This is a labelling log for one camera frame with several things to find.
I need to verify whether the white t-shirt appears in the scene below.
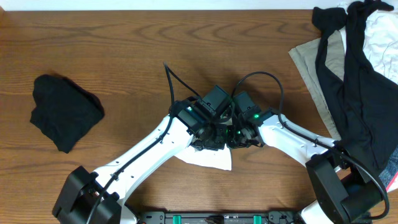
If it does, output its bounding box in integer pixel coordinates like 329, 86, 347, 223
175, 146, 232, 170

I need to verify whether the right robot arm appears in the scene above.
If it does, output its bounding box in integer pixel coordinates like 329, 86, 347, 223
228, 91, 389, 223

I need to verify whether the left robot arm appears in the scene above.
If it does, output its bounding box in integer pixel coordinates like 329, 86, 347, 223
52, 86, 232, 223

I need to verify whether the beige garment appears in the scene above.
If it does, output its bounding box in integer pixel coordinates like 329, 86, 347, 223
289, 31, 345, 140

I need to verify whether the black garment in pile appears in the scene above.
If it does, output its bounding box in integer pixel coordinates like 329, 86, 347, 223
312, 1, 397, 174

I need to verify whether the folded black cloth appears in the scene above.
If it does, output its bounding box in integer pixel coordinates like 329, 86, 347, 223
30, 74, 105, 154

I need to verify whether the grey cloth with red tag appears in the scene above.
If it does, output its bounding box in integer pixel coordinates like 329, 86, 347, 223
379, 149, 398, 192

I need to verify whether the white wrinkled garment in pile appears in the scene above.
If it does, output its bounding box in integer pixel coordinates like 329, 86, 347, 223
338, 2, 398, 85

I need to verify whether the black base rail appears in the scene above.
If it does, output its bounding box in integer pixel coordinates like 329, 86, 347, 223
137, 211, 305, 224

